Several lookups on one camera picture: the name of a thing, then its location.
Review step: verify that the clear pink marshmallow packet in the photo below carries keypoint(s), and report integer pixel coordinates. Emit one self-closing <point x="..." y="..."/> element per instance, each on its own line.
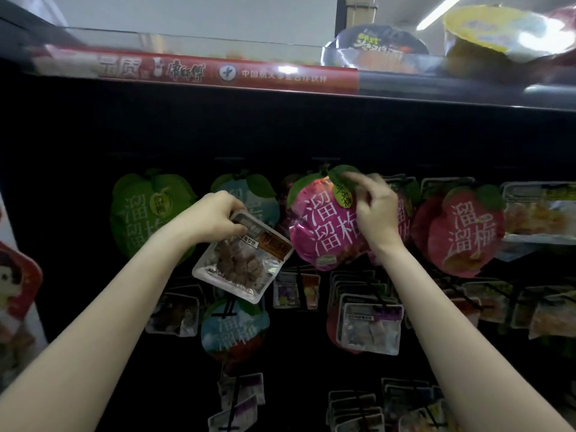
<point x="369" y="326"/>

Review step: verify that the pink round snack bag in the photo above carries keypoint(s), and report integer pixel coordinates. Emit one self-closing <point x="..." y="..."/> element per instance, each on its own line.
<point x="463" y="234"/>
<point x="319" y="229"/>

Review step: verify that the clear orange-candy snack bag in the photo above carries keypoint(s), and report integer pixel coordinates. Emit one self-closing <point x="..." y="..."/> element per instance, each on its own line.
<point x="297" y="290"/>

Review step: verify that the person's right forearm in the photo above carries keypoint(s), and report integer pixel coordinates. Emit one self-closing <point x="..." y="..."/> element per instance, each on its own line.
<point x="468" y="355"/>

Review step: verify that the large green round snack bag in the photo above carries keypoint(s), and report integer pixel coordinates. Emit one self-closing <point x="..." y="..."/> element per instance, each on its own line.
<point x="148" y="216"/>

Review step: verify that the row of small clear pouches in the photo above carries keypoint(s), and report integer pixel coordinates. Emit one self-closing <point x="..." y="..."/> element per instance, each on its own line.
<point x="387" y="411"/>

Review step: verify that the person's left forearm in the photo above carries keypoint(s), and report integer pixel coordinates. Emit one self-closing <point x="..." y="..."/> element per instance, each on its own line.
<point x="81" y="337"/>

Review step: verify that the person's right hand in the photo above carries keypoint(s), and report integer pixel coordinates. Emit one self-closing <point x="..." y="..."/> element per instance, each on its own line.
<point x="380" y="216"/>

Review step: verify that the yellow lidded bowl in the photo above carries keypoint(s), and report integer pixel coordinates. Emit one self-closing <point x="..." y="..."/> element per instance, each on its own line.
<point x="508" y="31"/>

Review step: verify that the red cartoon display card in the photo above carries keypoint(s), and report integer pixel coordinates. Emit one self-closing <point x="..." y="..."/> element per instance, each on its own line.
<point x="18" y="292"/>

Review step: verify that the small clear purple-label pouch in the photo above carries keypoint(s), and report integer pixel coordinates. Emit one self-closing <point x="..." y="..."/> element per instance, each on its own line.
<point x="238" y="405"/>

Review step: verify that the orange bean candy packet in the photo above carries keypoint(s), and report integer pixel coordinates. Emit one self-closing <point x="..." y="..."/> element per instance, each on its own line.
<point x="540" y="216"/>

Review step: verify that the person's left hand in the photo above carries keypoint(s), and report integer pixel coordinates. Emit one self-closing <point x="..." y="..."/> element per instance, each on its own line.
<point x="209" y="220"/>

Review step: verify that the small teal round snack bag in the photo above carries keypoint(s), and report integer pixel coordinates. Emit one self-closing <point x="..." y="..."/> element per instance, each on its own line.
<point x="234" y="335"/>

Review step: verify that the large teal round snack bag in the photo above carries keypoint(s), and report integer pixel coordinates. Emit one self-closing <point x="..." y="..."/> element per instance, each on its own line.
<point x="256" y="193"/>

